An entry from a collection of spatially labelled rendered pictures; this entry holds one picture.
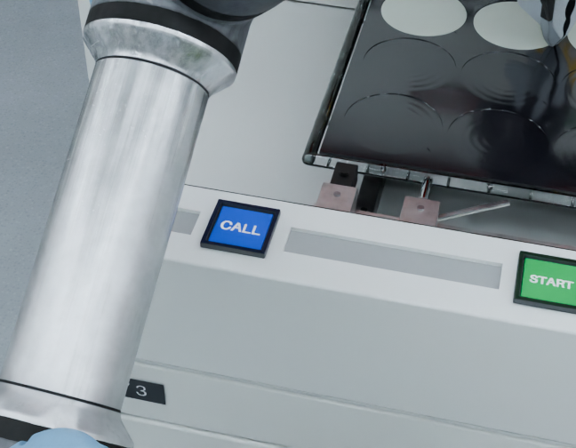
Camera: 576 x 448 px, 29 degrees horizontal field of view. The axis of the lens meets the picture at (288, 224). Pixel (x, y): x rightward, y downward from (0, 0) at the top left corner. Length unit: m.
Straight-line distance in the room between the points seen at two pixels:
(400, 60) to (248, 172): 0.21
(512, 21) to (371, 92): 0.22
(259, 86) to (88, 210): 0.61
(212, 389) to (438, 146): 0.34
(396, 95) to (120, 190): 0.51
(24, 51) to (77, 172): 2.14
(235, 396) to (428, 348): 0.20
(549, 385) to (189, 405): 0.34
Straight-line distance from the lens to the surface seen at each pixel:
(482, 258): 0.94
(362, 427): 1.03
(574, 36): 1.33
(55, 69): 2.83
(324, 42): 1.42
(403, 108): 1.19
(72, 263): 0.76
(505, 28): 1.33
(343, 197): 1.06
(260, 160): 1.23
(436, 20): 1.33
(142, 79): 0.78
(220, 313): 0.96
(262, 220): 0.95
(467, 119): 1.18
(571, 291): 0.92
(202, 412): 1.07
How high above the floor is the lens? 1.62
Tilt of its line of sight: 43 degrees down
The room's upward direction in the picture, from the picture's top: 1 degrees clockwise
